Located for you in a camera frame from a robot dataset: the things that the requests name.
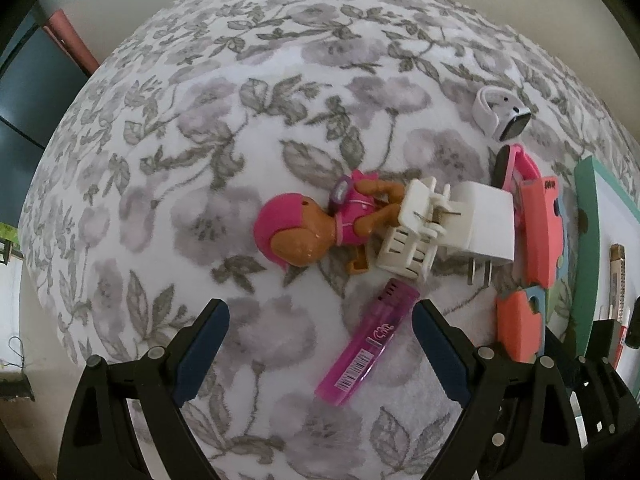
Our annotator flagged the orange foam puzzle piece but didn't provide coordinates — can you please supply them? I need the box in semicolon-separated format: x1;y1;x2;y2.
496;286;547;363

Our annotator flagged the magenta lighter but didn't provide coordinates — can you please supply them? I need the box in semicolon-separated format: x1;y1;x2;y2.
316;278;420;406

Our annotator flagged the coral foam puzzle piece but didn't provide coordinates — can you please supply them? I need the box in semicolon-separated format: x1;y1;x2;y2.
518;177;564;289

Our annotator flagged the white plastic clip piece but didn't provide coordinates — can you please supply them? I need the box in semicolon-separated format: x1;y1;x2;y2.
376;177;452;283

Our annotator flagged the white plug adapter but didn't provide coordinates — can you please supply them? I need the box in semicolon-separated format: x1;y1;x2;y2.
438;181;515;287

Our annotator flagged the red white glue stick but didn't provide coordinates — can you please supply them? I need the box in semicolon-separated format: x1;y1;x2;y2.
612;309;629;368

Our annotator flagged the beige patterned rectangular block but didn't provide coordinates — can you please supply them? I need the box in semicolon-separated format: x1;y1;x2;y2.
608;244;626;325

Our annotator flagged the teal rimmed white tray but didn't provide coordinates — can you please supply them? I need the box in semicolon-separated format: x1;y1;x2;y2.
567;156;639;353

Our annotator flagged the pink smartwatch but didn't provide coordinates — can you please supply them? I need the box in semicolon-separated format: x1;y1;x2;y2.
491;143;541;193

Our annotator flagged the floral grey white bedspread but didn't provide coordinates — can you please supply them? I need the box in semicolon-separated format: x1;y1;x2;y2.
17;0;639;479

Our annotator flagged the pink brown toy figure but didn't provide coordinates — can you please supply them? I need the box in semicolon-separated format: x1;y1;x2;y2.
253;170;406;275

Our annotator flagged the white smartwatch black screen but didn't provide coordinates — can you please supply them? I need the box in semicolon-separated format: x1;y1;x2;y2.
472;86;532;142

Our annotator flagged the dark blue cabinet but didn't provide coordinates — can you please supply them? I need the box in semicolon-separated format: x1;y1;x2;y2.
0;15;88;226

